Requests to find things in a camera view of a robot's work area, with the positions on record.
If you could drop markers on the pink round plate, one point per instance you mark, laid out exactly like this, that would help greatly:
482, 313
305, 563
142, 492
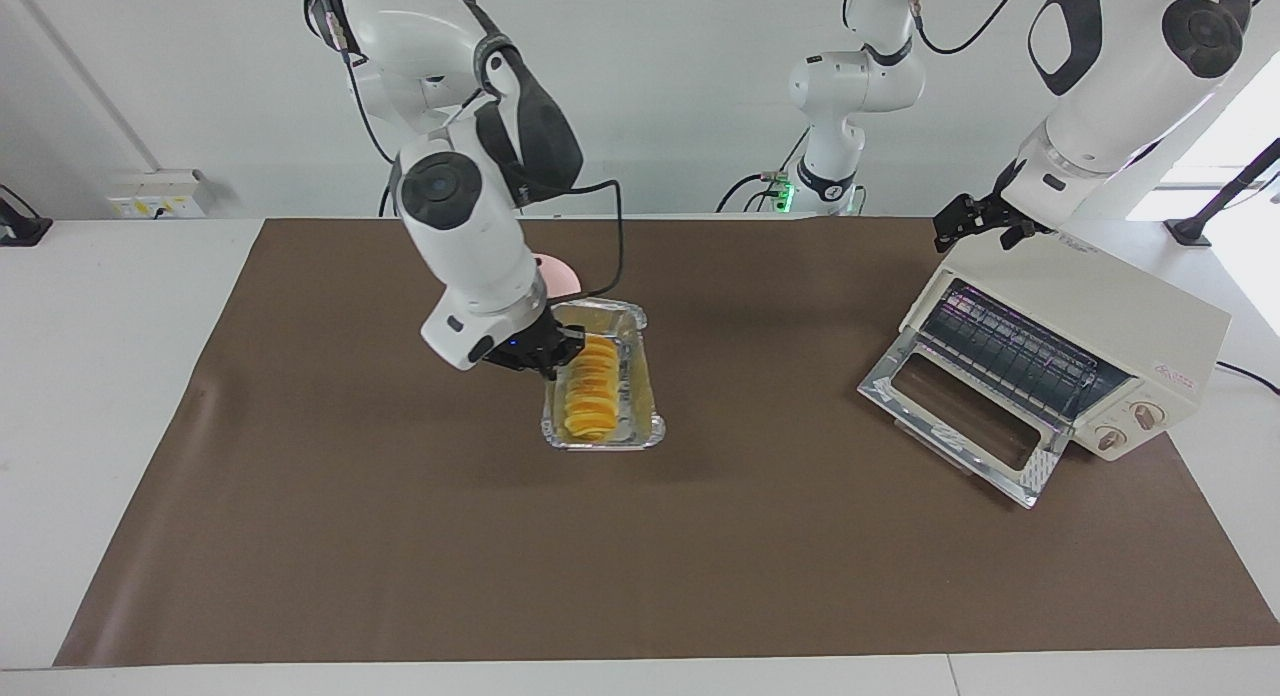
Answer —
562, 274

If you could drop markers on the yellow twisted bread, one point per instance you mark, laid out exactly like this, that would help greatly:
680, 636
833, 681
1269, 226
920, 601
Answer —
592, 401

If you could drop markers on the metal oven rack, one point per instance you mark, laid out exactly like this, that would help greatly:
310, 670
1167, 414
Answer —
1010, 351

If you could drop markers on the cream oven knob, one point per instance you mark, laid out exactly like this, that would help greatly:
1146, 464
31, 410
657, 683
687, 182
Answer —
1110, 439
1147, 415

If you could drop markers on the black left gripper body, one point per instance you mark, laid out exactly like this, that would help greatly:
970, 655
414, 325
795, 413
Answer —
995, 214

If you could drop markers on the black pole stand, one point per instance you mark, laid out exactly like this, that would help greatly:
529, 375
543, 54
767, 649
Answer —
1225, 191

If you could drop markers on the black clamp stand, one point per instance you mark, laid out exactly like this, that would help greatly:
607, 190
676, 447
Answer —
20, 228

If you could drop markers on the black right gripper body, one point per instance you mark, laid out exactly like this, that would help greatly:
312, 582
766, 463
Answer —
525, 348

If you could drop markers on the glass oven door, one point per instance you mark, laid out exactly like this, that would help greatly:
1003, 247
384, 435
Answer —
900, 401

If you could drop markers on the cream toaster oven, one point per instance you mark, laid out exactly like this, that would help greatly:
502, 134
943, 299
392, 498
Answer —
1120, 306

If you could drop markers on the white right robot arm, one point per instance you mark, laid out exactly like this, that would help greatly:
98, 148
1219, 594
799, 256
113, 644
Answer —
470, 236

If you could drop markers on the aluminium foil tray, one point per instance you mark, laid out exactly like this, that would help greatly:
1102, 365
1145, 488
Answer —
640, 396

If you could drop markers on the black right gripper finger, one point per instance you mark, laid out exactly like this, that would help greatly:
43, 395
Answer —
572, 338
550, 370

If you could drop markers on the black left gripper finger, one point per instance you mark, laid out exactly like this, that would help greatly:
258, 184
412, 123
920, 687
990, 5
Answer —
952, 221
1015, 238

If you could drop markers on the brown table mat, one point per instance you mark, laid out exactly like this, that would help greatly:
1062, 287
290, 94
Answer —
700, 556

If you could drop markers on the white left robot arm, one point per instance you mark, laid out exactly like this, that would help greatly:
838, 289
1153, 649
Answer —
1130, 76

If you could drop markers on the white wall socket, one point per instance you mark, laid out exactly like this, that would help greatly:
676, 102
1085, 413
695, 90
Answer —
150, 201

